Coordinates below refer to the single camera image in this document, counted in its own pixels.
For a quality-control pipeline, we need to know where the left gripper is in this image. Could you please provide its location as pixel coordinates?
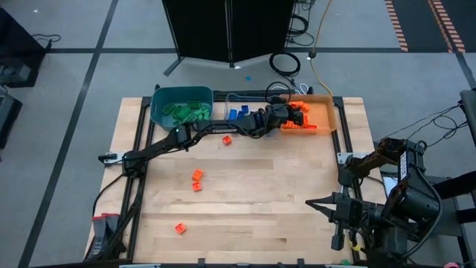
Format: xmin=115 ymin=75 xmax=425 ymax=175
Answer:
xmin=260 ymin=103 xmax=306 ymax=133

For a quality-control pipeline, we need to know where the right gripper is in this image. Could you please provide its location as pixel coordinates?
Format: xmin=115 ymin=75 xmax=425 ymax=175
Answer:
xmin=304 ymin=191 xmax=373 ymax=236

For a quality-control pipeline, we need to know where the orange plastic bin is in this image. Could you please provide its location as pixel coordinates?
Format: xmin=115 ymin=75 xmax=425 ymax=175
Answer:
xmin=277 ymin=93 xmax=338 ymax=136

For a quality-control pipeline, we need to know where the clear plastic bin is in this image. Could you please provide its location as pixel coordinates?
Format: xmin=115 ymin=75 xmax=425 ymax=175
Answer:
xmin=222 ymin=92 xmax=280 ymax=130

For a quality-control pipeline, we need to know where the black folding screen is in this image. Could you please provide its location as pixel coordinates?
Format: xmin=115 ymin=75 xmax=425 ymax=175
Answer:
xmin=162 ymin=0 xmax=295 ymax=77

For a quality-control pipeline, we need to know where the teal plastic bin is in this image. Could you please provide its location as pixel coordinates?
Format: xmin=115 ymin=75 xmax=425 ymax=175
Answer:
xmin=150 ymin=86 xmax=216 ymax=132

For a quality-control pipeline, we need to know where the black upright panel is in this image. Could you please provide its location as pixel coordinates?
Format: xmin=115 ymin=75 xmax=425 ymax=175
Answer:
xmin=460 ymin=89 xmax=476 ymax=150

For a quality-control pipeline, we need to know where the black tool with red top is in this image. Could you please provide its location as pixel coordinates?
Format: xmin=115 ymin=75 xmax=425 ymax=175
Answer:
xmin=91 ymin=214 xmax=109 ymax=258
xmin=103 ymin=212 xmax=128 ymax=255

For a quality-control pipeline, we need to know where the black cabinet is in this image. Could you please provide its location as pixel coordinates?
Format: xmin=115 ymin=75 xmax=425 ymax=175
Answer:
xmin=0 ymin=7 xmax=48 ymax=89

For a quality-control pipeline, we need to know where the black equipment case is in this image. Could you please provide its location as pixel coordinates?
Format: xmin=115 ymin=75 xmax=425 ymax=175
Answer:
xmin=0 ymin=92 xmax=23 ymax=150

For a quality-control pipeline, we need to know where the white cable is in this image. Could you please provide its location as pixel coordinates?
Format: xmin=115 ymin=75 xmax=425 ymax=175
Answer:
xmin=273 ymin=83 xmax=310 ymax=96

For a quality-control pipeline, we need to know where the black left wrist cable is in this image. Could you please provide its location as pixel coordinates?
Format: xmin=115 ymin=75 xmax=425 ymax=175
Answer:
xmin=264 ymin=80 xmax=293 ymax=105

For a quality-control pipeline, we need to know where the coiled black cable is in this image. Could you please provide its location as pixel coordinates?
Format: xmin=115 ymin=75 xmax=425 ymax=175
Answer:
xmin=268 ymin=51 xmax=301 ymax=78

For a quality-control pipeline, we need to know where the black cable bundle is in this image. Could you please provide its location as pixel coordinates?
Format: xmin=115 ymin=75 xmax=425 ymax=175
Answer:
xmin=288 ymin=0 xmax=317 ymax=48

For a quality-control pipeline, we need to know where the yellow extension cable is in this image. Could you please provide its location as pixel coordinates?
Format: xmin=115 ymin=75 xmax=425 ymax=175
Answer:
xmin=309 ymin=0 xmax=335 ymax=97

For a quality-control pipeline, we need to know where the black stand frame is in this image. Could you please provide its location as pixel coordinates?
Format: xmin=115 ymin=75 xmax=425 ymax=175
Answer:
xmin=433 ymin=169 xmax=476 ymax=268

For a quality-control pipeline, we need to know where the black floor cable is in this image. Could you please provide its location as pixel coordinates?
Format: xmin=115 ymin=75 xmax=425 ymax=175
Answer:
xmin=31 ymin=33 xmax=62 ymax=51

